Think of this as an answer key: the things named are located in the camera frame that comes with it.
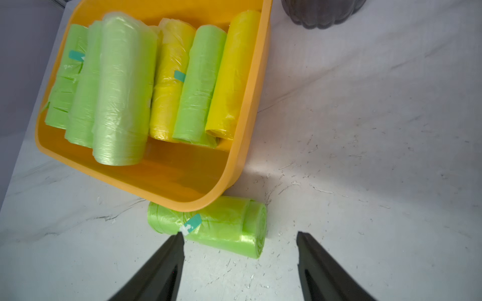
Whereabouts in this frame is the yellow trash bag roll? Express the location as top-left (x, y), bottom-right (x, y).
top-left (149, 18), bottom-right (196, 143)
top-left (205, 11), bottom-right (261, 140)

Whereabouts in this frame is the purple glass vase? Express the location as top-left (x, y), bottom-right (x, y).
top-left (281, 0), bottom-right (367, 30)

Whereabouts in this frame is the orange plastic storage box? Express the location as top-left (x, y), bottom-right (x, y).
top-left (35, 1), bottom-right (272, 212)

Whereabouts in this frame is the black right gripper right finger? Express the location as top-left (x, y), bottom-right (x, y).
top-left (296, 232), bottom-right (375, 301)

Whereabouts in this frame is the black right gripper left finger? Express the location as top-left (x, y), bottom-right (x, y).
top-left (110, 232), bottom-right (185, 300)

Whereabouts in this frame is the light green trash bag roll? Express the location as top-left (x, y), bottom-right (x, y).
top-left (93, 12), bottom-right (158, 166)

